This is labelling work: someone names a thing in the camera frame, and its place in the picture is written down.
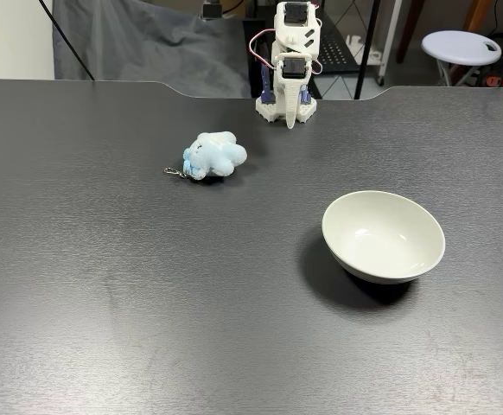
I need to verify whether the white cart frame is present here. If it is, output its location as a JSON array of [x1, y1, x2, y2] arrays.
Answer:
[[345, 0, 387, 86]]

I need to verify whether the grey cloth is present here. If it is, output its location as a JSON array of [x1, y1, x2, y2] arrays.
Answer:
[[52, 0, 252, 99]]

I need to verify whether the gripper servo cable loop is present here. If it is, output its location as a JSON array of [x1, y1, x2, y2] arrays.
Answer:
[[249, 28, 278, 71]]

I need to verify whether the black stand pole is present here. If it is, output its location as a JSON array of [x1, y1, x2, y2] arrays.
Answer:
[[353, 0, 383, 100]]

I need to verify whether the white round stool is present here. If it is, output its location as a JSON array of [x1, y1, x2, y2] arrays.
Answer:
[[421, 29, 503, 87]]

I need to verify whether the black tripod leg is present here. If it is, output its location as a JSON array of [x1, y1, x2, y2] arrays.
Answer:
[[38, 0, 96, 81]]

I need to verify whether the brown wooden leg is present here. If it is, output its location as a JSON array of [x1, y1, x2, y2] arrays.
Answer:
[[396, 0, 428, 65]]

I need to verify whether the red white black servo cable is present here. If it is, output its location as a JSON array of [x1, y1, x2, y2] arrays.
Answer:
[[310, 16, 324, 75]]

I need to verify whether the white bowl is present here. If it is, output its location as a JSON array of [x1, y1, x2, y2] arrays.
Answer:
[[322, 190, 446, 285]]

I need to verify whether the skyblue plush doll with keychain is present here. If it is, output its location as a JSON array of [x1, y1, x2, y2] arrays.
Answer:
[[163, 131, 248, 181]]

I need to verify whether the black box device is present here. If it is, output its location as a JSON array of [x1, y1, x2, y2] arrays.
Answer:
[[201, 0, 223, 21]]

